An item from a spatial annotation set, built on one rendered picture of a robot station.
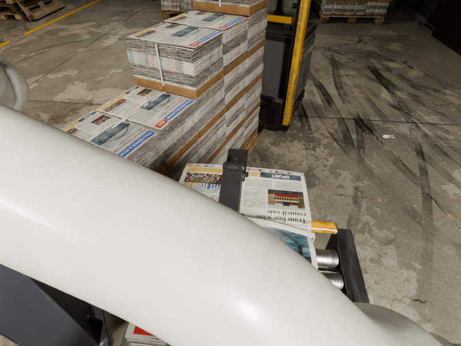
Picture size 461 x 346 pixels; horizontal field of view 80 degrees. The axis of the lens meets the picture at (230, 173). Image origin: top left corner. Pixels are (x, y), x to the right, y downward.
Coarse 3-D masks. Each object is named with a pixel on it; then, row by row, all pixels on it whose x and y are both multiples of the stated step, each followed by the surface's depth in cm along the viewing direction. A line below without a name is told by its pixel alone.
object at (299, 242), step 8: (248, 216) 53; (256, 216) 53; (288, 224) 52; (296, 224) 52; (304, 224) 52; (272, 232) 51; (280, 232) 51; (288, 232) 51; (288, 240) 49; (296, 240) 49; (304, 240) 49; (296, 248) 48; (304, 248) 48; (312, 248) 48
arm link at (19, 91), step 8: (0, 64) 64; (8, 64) 65; (0, 72) 60; (8, 72) 64; (16, 72) 66; (0, 80) 59; (8, 80) 63; (16, 80) 66; (24, 80) 68; (0, 88) 59; (8, 88) 62; (16, 88) 66; (24, 88) 68; (0, 96) 60; (8, 96) 63; (16, 96) 66; (24, 96) 69; (8, 104) 64; (16, 104) 67; (24, 104) 70
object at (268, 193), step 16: (192, 176) 62; (208, 176) 62; (256, 176) 63; (272, 176) 63; (288, 176) 63; (304, 176) 64; (208, 192) 58; (256, 192) 59; (272, 192) 59; (288, 192) 59; (304, 192) 59; (240, 208) 55; (256, 208) 55; (272, 208) 55; (288, 208) 55; (304, 208) 55
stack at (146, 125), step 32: (128, 96) 134; (160, 96) 134; (224, 96) 157; (64, 128) 113; (96, 128) 113; (128, 128) 113; (160, 128) 113; (192, 128) 136; (224, 128) 169; (160, 160) 119; (192, 160) 145; (224, 160) 187
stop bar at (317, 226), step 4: (312, 224) 78; (316, 224) 78; (320, 224) 78; (324, 224) 78; (328, 224) 78; (332, 224) 78; (336, 224) 79; (312, 228) 78; (316, 228) 78; (320, 228) 78; (324, 228) 77; (328, 228) 77; (332, 228) 77; (336, 228) 77; (316, 232) 78; (320, 232) 78; (324, 232) 78; (328, 232) 78; (332, 232) 78; (336, 232) 77
